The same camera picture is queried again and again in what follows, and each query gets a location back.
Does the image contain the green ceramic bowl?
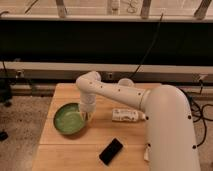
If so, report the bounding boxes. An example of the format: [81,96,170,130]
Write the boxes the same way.
[53,103,86,135]

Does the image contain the white wall outlet box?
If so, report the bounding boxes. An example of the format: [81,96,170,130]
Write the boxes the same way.
[107,73,113,80]

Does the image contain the black hanging cable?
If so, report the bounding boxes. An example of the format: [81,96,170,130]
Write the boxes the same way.
[129,12,165,80]

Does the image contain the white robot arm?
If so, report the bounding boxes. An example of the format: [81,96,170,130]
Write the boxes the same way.
[76,71,201,171]

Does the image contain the black floor cables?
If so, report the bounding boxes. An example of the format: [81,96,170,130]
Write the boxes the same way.
[179,87,213,148]

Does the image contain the white paper cup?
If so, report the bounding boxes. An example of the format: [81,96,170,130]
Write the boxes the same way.
[118,78,134,87]

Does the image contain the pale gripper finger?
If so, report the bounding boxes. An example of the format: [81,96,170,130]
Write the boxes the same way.
[82,113,92,121]

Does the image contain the black smartphone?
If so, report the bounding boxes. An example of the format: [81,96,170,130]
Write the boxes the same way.
[99,138,123,165]

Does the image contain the black chair base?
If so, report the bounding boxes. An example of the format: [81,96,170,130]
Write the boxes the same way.
[0,79,12,141]

